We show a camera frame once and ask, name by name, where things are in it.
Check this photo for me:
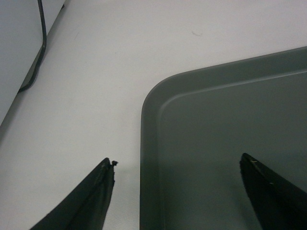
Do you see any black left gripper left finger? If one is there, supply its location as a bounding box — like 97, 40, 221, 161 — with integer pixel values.
31, 158, 118, 230

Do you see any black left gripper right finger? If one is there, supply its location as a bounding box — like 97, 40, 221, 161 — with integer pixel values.
240, 153, 307, 230

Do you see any grey rectangular serving tray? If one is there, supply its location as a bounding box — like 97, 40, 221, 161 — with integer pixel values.
139, 47, 307, 230

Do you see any thin black register cable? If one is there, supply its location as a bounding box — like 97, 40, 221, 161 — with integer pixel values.
18, 0, 47, 92

